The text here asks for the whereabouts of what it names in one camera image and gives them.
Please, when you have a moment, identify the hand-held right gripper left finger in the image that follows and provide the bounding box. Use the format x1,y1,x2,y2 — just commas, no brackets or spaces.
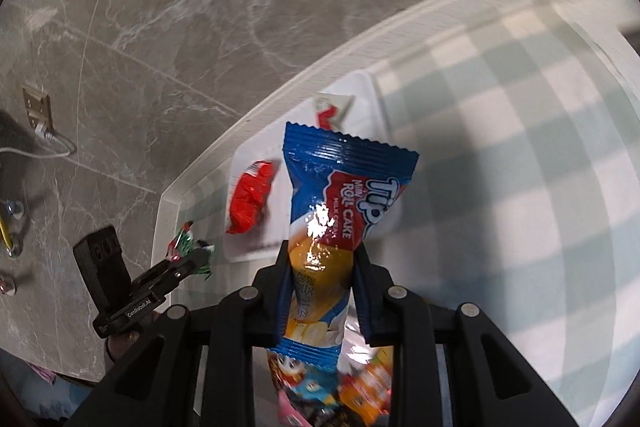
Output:
65,241,292,427

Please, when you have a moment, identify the blue roll cake packet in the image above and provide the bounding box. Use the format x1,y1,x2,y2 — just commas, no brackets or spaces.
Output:
266,121,421,368

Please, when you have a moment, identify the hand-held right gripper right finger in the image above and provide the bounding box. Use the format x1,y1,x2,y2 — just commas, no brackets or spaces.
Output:
350,247,581,427

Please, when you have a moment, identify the white red snack packet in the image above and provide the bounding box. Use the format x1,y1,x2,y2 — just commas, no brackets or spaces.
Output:
310,93,357,131

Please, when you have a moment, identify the red shiny snack packet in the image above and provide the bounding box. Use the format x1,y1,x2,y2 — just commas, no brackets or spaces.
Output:
225,160,276,235

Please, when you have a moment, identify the green red candy packet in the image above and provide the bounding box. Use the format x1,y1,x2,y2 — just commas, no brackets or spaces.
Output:
165,221,216,279

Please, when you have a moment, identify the wall socket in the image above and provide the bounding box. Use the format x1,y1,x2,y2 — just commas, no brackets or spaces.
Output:
22,87,53,132

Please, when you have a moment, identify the pile of mixed snack packets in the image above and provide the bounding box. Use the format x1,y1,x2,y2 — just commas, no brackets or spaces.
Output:
267,322,401,427

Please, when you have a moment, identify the white cable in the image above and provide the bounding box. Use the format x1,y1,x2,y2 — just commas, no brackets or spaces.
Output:
0,127,77,158

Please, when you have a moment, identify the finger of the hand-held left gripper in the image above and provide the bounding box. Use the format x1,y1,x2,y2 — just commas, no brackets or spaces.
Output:
131,248,209,303

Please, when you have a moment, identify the white plastic tray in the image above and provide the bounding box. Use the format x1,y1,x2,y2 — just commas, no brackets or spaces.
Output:
222,71,401,264

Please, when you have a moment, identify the checked tablecloth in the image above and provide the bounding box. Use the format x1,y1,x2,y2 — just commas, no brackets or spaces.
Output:
155,0,640,427

